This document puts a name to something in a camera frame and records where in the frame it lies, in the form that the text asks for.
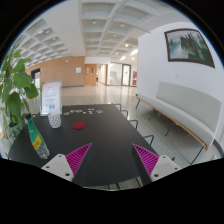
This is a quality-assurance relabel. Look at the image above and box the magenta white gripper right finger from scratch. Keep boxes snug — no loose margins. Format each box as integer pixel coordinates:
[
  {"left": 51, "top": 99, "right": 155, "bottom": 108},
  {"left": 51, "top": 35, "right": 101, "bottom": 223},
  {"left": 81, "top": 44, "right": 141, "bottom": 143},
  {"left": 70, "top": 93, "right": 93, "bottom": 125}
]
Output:
[{"left": 133, "top": 144, "right": 180, "bottom": 181}]

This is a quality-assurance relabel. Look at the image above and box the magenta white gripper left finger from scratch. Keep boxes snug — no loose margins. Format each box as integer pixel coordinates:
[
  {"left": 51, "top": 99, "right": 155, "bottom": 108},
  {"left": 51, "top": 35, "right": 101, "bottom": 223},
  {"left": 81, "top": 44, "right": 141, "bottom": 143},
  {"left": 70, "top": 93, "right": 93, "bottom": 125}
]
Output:
[{"left": 42, "top": 143, "right": 91, "bottom": 181}]

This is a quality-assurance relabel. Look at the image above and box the green plastic water bottle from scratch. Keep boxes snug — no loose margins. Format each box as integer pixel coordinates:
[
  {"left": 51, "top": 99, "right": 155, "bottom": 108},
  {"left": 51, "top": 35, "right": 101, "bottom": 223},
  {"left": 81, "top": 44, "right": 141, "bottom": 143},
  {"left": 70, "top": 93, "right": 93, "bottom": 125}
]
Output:
[{"left": 28, "top": 119, "right": 50, "bottom": 159}]

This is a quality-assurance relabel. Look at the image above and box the black chair at table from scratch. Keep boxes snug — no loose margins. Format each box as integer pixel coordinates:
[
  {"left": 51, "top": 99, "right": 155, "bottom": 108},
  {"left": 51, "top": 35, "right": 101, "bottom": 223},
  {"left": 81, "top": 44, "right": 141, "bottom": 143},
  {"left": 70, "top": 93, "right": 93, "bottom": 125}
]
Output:
[{"left": 143, "top": 134, "right": 154, "bottom": 146}]

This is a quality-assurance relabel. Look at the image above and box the red round coaster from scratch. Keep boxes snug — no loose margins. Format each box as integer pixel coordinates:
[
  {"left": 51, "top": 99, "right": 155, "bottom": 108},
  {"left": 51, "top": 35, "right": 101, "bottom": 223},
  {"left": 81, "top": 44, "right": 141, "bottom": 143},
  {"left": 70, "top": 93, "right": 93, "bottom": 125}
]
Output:
[{"left": 73, "top": 122, "right": 85, "bottom": 130}]

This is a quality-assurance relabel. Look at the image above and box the white lattice cup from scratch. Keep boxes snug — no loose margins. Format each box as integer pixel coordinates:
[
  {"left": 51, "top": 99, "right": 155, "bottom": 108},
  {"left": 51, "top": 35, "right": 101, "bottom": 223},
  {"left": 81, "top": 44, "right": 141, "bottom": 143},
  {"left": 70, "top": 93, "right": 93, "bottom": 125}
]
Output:
[{"left": 48, "top": 113, "right": 61, "bottom": 128}]

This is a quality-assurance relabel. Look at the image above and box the black chair middle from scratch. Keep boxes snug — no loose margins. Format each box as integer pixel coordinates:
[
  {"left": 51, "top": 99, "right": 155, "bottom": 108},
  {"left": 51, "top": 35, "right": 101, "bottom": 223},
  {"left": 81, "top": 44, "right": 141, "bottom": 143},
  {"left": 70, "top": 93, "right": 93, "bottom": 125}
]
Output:
[{"left": 129, "top": 119, "right": 139, "bottom": 129}]

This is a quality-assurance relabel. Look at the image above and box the colourful card left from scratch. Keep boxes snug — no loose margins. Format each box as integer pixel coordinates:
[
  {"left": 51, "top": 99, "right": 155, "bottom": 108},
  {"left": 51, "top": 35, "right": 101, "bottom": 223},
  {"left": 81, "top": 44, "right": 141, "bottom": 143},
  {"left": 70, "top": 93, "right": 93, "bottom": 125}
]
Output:
[{"left": 70, "top": 110, "right": 83, "bottom": 113}]

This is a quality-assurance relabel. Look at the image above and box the long white bench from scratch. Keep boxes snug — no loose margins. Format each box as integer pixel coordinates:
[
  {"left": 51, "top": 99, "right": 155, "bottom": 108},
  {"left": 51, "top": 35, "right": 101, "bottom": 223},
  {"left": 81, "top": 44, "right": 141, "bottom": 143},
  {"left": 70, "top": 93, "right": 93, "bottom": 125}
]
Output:
[{"left": 134, "top": 81, "right": 224, "bottom": 166}]

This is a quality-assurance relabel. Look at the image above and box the black chair far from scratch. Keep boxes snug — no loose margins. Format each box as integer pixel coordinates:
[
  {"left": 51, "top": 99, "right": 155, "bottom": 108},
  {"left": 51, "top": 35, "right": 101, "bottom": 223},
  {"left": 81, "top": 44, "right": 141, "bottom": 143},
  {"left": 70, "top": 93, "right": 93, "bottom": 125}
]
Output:
[{"left": 121, "top": 110, "right": 129, "bottom": 119}]

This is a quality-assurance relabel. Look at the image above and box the acrylic sign stand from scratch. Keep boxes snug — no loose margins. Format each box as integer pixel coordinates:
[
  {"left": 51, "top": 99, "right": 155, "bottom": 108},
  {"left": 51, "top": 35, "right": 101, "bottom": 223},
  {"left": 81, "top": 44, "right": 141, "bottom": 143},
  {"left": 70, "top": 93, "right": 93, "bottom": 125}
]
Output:
[{"left": 40, "top": 81, "right": 62, "bottom": 116}]

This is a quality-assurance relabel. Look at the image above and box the green leafy potted plant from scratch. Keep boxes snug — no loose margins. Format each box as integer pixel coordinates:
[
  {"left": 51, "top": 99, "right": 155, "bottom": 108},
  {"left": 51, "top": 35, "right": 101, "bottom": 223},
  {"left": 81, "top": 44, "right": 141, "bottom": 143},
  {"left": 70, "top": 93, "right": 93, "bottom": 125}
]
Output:
[{"left": 0, "top": 45, "right": 39, "bottom": 138}]

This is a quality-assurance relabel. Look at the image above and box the framed landscape painting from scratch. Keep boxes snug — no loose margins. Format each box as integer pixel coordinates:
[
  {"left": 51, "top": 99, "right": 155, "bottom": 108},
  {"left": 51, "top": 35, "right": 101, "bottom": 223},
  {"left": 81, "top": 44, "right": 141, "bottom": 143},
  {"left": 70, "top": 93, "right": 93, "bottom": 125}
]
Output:
[{"left": 164, "top": 28, "right": 215, "bottom": 68}]

